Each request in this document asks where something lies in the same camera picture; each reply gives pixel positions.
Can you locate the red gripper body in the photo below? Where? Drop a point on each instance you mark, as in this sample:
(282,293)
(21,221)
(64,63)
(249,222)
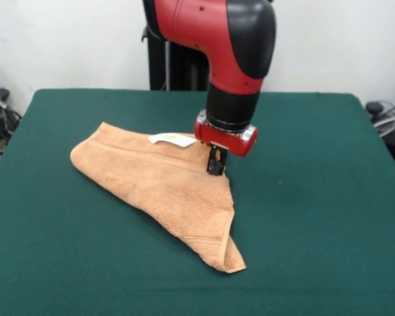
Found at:
(227,140)

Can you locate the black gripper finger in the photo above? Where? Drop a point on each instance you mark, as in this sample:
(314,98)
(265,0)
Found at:
(212,159)
(221,163)

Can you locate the tan terry towel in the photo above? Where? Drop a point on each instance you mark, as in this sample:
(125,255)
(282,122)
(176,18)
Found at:
(171,184)

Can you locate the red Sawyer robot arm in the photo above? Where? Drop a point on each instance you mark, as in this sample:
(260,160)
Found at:
(217,49)

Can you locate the dark green table cloth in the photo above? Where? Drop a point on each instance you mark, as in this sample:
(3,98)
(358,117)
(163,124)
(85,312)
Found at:
(69,247)

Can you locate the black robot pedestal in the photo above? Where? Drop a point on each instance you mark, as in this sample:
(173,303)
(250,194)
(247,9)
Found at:
(158,66)

